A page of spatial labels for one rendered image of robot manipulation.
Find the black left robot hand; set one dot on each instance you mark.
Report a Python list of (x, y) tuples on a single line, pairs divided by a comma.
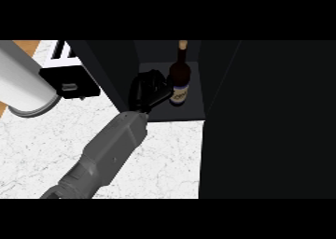
[(145, 90)]

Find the dark wine bottle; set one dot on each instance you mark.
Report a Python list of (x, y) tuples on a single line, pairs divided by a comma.
[(180, 72)]

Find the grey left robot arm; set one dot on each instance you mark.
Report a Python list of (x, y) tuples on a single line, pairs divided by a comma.
[(112, 146)]

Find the dark grey cabinet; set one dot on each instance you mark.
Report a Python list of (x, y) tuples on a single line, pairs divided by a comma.
[(114, 68)]

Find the dark grey cabinet door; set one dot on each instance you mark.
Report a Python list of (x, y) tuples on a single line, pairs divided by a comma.
[(276, 124)]

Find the black and white toaster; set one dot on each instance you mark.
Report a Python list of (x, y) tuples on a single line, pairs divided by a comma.
[(69, 80)]

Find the white cylindrical container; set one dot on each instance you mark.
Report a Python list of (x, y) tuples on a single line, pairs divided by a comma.
[(15, 77)]

